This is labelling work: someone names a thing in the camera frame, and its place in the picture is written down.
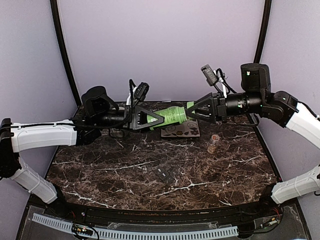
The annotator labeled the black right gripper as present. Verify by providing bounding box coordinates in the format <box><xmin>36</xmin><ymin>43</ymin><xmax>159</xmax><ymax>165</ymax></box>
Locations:
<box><xmin>186</xmin><ymin>91</ymin><xmax>265</xmax><ymax>124</ymax></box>

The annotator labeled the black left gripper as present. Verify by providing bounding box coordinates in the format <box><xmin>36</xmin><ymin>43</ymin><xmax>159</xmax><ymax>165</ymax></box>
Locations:
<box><xmin>93</xmin><ymin>104</ymin><xmax>166</xmax><ymax>133</ymax></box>

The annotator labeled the green labelled supplement bottle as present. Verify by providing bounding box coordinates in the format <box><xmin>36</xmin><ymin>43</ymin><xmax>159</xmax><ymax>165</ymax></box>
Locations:
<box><xmin>149</xmin><ymin>106</ymin><xmax>189</xmax><ymax>131</ymax></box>

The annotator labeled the clear pill bottle green label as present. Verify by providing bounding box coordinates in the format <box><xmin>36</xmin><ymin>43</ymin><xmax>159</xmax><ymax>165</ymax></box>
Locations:
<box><xmin>207</xmin><ymin>134</ymin><xmax>221</xmax><ymax>154</ymax></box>

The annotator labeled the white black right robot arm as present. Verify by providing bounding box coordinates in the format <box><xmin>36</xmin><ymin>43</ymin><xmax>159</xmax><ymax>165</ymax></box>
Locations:
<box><xmin>185</xmin><ymin>63</ymin><xmax>320</xmax><ymax>217</ymax></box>

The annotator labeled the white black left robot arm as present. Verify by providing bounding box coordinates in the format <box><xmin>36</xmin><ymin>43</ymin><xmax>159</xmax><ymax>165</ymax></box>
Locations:
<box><xmin>0</xmin><ymin>82</ymin><xmax>165</xmax><ymax>218</ymax></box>

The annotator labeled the white floral ceramic mug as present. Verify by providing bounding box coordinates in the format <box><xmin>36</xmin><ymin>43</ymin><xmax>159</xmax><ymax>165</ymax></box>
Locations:
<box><xmin>108</xmin><ymin>128</ymin><xmax>129</xmax><ymax>139</ymax></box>

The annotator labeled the square floral ceramic plate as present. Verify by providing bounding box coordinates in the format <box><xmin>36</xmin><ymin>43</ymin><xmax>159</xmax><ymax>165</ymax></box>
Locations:
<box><xmin>160</xmin><ymin>120</ymin><xmax>201</xmax><ymax>138</ymax></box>

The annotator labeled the black right frame post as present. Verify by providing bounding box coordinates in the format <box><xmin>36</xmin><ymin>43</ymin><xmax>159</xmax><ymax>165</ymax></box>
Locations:
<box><xmin>253</xmin><ymin>0</ymin><xmax>272</xmax><ymax>63</ymax></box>

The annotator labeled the black frame post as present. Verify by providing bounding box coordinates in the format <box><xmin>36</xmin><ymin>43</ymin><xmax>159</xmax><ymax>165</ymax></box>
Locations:
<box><xmin>49</xmin><ymin>0</ymin><xmax>82</xmax><ymax>107</ymax></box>
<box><xmin>253</xmin><ymin>0</ymin><xmax>272</xmax><ymax>63</ymax></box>

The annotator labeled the white slotted cable duct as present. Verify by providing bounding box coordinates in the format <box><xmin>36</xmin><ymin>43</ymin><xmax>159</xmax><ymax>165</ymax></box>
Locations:
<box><xmin>31</xmin><ymin>213</ymin><xmax>239</xmax><ymax>240</ymax></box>

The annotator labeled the black left frame post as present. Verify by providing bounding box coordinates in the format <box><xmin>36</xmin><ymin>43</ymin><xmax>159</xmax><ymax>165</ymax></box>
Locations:
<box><xmin>49</xmin><ymin>0</ymin><xmax>82</xmax><ymax>107</ymax></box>

